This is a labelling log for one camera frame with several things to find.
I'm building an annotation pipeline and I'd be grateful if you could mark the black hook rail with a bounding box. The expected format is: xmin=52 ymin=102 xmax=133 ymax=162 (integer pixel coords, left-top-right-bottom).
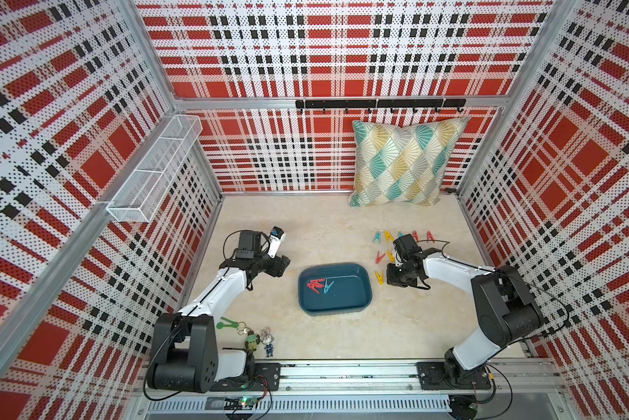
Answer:
xmin=295 ymin=98 xmax=467 ymax=111

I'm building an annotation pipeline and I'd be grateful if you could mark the red clothespin second row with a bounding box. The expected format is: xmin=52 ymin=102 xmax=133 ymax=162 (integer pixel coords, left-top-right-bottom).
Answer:
xmin=375 ymin=251 xmax=386 ymax=264

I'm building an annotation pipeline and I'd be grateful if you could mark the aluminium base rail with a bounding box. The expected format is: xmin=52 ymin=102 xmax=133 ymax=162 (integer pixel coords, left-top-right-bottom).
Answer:
xmin=124 ymin=359 xmax=578 ymax=419

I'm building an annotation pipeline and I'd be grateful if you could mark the green figurine keychain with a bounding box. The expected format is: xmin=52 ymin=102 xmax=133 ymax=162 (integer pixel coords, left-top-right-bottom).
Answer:
xmin=245 ymin=332 xmax=261 ymax=353

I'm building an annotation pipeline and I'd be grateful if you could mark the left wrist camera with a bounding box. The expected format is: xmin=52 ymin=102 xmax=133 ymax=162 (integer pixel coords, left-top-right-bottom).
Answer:
xmin=267 ymin=227 xmax=286 ymax=258

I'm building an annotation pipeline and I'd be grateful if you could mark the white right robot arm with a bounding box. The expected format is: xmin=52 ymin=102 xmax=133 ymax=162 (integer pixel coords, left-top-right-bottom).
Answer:
xmin=386 ymin=236 xmax=545 ymax=381

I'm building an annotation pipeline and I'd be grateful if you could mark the rabbit figurine keychain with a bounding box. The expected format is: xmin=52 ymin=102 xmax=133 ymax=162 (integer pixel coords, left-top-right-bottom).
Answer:
xmin=260 ymin=327 xmax=274 ymax=358

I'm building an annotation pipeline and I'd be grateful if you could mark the geometric patterned pillow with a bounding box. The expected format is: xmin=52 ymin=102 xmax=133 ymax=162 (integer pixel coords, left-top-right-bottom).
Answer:
xmin=349 ymin=117 xmax=470 ymax=208

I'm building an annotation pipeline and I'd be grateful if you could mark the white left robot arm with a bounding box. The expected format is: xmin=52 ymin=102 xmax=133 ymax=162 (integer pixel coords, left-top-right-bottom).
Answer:
xmin=144 ymin=227 xmax=290 ymax=394

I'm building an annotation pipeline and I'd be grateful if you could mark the teal plastic storage box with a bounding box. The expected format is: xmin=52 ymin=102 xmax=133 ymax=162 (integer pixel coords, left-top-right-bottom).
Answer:
xmin=298 ymin=262 xmax=373 ymax=317

